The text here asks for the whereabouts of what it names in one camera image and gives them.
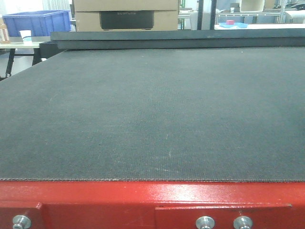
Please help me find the black conveyor belt mat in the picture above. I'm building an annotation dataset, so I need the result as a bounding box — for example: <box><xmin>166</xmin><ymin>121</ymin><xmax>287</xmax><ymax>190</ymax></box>
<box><xmin>0</xmin><ymin>47</ymin><xmax>305</xmax><ymax>182</ymax></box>

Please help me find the large cardboard box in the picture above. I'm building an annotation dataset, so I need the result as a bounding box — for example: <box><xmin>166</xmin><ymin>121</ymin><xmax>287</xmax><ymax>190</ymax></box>
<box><xmin>75</xmin><ymin>10</ymin><xmax>178</xmax><ymax>31</ymax></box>

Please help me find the small blue tray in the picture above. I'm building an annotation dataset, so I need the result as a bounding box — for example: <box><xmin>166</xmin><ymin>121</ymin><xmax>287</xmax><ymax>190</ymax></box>
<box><xmin>218</xmin><ymin>22</ymin><xmax>248</xmax><ymax>29</ymax></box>

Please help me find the middle silver bolt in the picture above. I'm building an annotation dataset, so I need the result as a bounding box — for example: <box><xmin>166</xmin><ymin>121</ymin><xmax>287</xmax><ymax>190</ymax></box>
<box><xmin>195</xmin><ymin>216</ymin><xmax>215</xmax><ymax>229</ymax></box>

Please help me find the silver bolt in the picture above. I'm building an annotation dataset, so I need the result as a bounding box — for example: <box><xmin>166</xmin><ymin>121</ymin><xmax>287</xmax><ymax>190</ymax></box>
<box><xmin>195</xmin><ymin>216</ymin><xmax>215</xmax><ymax>229</ymax></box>
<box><xmin>233</xmin><ymin>216</ymin><xmax>253</xmax><ymax>229</ymax></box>
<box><xmin>12</xmin><ymin>215</ymin><xmax>31</xmax><ymax>229</ymax></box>

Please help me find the red block in tray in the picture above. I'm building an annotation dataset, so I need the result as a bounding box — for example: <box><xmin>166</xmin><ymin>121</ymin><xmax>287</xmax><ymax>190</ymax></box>
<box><xmin>226</xmin><ymin>20</ymin><xmax>235</xmax><ymax>25</ymax></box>

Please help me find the upper cardboard box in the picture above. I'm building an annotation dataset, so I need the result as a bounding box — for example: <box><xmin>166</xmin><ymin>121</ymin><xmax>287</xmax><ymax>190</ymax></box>
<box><xmin>74</xmin><ymin>0</ymin><xmax>179</xmax><ymax>12</ymax></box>

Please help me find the right silver bolt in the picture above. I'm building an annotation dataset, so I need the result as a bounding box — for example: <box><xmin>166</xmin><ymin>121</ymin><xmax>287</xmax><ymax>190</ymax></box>
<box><xmin>233</xmin><ymin>216</ymin><xmax>253</xmax><ymax>229</ymax></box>

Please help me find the blue plastic crate on table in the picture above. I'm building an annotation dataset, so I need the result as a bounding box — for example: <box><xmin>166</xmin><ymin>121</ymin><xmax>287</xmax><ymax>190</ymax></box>
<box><xmin>2</xmin><ymin>10</ymin><xmax>71</xmax><ymax>37</ymax></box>

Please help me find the white paper cup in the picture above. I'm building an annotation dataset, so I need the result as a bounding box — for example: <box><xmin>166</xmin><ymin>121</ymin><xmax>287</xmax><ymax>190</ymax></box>
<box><xmin>19</xmin><ymin>30</ymin><xmax>32</xmax><ymax>44</ymax></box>

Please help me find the white folding table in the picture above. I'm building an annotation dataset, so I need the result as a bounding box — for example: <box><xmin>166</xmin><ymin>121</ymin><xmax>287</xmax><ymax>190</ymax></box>
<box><xmin>0</xmin><ymin>36</ymin><xmax>50</xmax><ymax>79</ymax></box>

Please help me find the left silver bolt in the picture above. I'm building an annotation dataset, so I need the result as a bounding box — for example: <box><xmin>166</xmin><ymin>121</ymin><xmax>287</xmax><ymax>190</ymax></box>
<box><xmin>12</xmin><ymin>215</ymin><xmax>31</xmax><ymax>229</ymax></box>

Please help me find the red metal machine frame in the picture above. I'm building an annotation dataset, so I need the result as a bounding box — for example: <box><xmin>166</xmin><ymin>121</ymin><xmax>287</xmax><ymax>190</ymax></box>
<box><xmin>0</xmin><ymin>181</ymin><xmax>305</xmax><ymax>229</ymax></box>

